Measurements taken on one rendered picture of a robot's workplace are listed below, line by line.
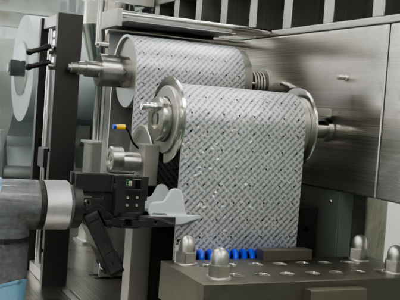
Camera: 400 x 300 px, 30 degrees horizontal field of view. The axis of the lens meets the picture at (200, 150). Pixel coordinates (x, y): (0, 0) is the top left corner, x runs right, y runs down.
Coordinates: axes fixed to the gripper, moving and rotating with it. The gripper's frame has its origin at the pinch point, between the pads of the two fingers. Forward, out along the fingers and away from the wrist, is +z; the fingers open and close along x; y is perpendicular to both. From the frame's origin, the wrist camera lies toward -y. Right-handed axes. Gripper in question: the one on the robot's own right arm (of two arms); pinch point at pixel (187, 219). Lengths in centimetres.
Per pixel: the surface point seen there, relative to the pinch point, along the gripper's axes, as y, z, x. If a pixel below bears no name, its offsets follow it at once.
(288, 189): 5.4, 19.0, -0.3
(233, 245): -4.4, 8.8, -0.3
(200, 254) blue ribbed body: -5.2, 1.4, -3.5
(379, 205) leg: 1, 50, 13
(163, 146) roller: 11.6, -2.9, 5.2
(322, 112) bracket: 19.5, 27.3, 3.5
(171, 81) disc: 22.6, -2.5, 4.9
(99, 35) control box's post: 34, 1, 60
